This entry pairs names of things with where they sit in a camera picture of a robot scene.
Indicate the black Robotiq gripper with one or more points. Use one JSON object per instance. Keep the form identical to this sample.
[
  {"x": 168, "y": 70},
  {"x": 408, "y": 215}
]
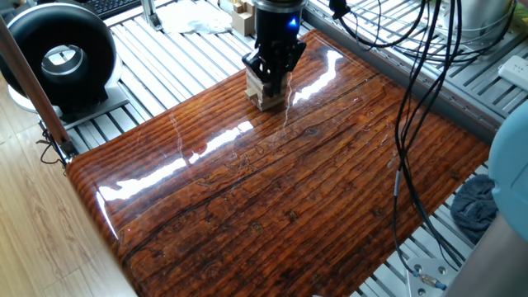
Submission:
[{"x": 280, "y": 29}]

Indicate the protruding wooden Jenga block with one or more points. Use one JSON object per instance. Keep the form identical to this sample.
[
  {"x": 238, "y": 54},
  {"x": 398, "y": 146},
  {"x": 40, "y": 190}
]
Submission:
[{"x": 251, "y": 94}]

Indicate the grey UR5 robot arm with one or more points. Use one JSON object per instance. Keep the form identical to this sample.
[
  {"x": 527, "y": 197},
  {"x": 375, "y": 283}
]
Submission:
[{"x": 507, "y": 165}]

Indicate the wooden Jenga tower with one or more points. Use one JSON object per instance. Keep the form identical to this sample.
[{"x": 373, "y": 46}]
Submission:
[{"x": 270, "y": 103}]

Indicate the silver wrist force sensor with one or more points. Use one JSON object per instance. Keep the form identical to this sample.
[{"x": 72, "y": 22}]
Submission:
[{"x": 280, "y": 2}]

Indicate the white crumpled cloth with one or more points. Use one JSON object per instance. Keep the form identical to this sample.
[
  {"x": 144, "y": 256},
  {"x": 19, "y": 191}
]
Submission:
[{"x": 189, "y": 18}]

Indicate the wood grain table cover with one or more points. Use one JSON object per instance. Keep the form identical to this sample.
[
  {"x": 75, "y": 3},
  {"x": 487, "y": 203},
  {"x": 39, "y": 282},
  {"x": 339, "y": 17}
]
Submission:
[{"x": 268, "y": 198}]

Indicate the black keyboard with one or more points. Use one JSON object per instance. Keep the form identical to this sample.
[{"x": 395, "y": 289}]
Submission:
[{"x": 111, "y": 6}]

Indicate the silver metal pot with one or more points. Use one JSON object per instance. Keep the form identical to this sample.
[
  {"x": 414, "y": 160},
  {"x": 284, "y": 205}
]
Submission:
[{"x": 474, "y": 16}]

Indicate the white power strip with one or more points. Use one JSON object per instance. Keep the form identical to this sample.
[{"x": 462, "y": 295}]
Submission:
[{"x": 515, "y": 72}]

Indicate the dark grey cloth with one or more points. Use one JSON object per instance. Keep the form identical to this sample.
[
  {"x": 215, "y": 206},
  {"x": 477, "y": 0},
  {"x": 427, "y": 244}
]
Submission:
[{"x": 474, "y": 208}]

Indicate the brown wooden pole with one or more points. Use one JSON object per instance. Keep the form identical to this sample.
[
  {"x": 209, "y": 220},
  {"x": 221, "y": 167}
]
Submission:
[{"x": 29, "y": 82}]

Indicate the grey aluminium rail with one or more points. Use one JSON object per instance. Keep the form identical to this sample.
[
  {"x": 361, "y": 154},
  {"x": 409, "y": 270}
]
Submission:
[{"x": 404, "y": 70}]

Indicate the short aluminium profile post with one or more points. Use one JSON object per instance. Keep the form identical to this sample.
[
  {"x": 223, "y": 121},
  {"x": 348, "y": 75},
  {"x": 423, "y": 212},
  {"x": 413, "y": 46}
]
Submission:
[{"x": 150, "y": 14}]

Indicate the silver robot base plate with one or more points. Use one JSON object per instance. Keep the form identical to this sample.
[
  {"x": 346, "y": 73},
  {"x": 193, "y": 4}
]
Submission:
[{"x": 431, "y": 274}]

